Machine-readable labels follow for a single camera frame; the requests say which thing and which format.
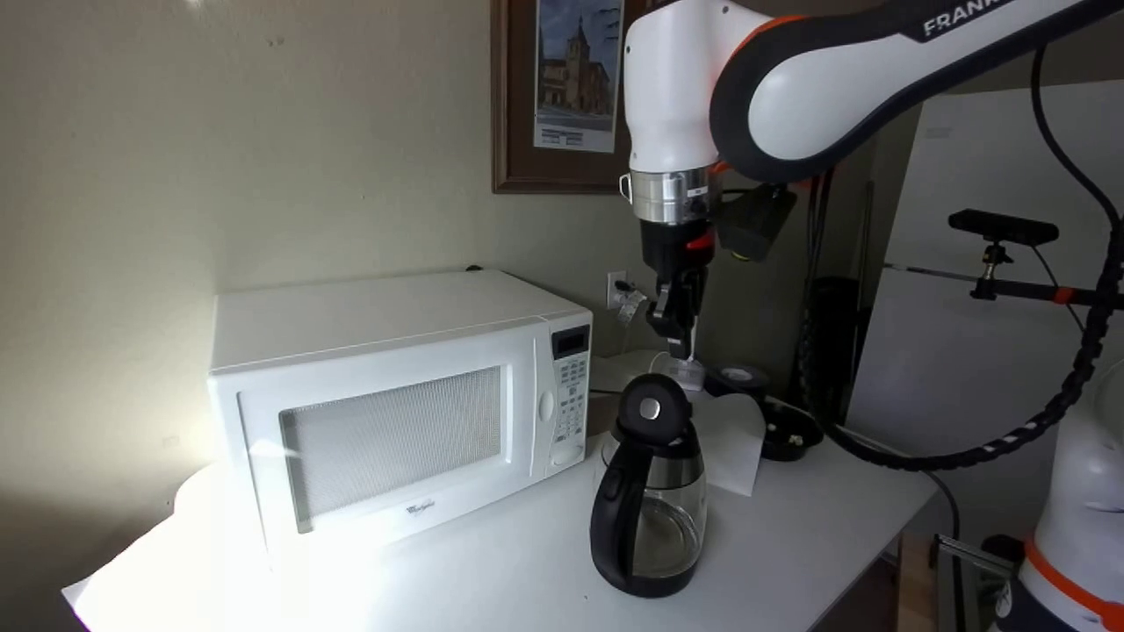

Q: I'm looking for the microwave door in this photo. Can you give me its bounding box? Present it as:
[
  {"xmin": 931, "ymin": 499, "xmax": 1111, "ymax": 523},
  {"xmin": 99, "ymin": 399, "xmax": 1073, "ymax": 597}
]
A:
[{"xmin": 235, "ymin": 339, "xmax": 540, "ymax": 552}]

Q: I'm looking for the black glass kettle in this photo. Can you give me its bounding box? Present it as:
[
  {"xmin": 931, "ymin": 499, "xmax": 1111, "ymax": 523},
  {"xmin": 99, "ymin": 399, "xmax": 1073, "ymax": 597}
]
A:
[{"xmin": 589, "ymin": 373, "xmax": 710, "ymax": 600}]

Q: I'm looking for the white tagged plug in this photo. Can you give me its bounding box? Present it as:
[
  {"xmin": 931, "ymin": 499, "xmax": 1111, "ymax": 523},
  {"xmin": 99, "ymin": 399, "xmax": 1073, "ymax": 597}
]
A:
[{"xmin": 615, "ymin": 283, "xmax": 650, "ymax": 327}]

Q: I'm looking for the white paper sheet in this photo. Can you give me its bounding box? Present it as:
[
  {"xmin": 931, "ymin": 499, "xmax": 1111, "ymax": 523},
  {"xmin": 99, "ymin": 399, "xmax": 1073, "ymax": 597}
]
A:
[{"xmin": 692, "ymin": 392, "xmax": 767, "ymax": 498}]

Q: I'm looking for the framed picture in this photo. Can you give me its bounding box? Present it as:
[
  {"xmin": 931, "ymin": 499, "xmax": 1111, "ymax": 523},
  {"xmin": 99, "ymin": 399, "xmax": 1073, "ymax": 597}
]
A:
[{"xmin": 490, "ymin": 0, "xmax": 652, "ymax": 196}]

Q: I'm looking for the camera on mount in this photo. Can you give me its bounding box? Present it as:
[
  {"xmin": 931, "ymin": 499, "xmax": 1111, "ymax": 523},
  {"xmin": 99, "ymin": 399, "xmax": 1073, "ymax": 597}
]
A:
[{"xmin": 947, "ymin": 208, "xmax": 1124, "ymax": 310}]

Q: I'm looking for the white microwave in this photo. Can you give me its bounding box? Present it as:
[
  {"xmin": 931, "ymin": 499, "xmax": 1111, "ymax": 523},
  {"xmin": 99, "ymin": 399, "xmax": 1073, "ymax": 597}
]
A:
[{"xmin": 207, "ymin": 268, "xmax": 595, "ymax": 564}]

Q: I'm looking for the black shallow dish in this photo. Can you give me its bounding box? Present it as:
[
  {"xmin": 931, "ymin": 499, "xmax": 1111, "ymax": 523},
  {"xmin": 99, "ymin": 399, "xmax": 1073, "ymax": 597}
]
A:
[{"xmin": 759, "ymin": 399, "xmax": 825, "ymax": 463}]

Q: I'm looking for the black kettle lid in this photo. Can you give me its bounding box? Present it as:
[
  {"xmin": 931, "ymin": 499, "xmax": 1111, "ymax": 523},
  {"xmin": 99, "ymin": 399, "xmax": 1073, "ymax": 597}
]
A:
[{"xmin": 611, "ymin": 373, "xmax": 696, "ymax": 446}]

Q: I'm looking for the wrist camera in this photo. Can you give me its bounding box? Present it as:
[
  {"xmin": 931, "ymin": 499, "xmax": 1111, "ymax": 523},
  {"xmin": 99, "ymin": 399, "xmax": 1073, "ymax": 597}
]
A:
[{"xmin": 715, "ymin": 184, "xmax": 799, "ymax": 263}]

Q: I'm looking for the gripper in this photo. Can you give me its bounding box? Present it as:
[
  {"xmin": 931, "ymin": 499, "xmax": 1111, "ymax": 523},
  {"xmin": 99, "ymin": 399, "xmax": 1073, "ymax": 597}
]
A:
[{"xmin": 638, "ymin": 219, "xmax": 714, "ymax": 360}]

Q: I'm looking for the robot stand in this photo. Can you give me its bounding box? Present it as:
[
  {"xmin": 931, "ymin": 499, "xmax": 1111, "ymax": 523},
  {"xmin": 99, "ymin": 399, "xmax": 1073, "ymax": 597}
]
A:
[{"xmin": 933, "ymin": 532, "xmax": 1027, "ymax": 632}]

